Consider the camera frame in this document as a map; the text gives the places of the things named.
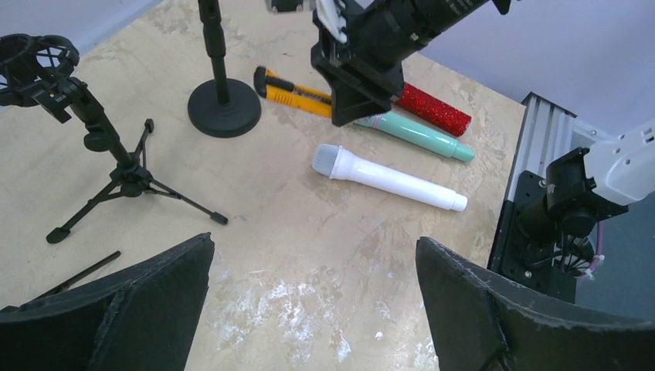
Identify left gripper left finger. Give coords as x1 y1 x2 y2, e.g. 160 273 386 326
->
1 233 215 370

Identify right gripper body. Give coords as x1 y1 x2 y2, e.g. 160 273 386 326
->
311 1 409 100

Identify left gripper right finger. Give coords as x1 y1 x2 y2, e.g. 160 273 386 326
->
416 237 654 370

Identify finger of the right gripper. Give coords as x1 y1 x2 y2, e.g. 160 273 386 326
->
330 77 395 127

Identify teal toy microphone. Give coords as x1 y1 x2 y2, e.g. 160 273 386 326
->
354 111 475 162

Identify white microphone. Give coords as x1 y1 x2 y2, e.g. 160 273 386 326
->
311 144 468 212

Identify red glitter microphone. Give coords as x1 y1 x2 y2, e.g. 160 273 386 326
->
394 83 472 138

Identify black tripod stand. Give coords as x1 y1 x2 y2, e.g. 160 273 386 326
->
1 33 229 244
36 250 121 300

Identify yellow utility knife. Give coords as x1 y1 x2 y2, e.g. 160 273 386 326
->
253 66 332 118

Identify black round-base mic stand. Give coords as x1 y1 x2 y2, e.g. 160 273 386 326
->
187 0 262 138

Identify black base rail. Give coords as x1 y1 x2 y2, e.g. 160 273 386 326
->
487 171 596 303

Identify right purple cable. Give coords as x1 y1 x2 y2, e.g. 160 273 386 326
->
580 220 607 281

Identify aluminium frame rail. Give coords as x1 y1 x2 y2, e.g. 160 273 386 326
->
504 92 615 206

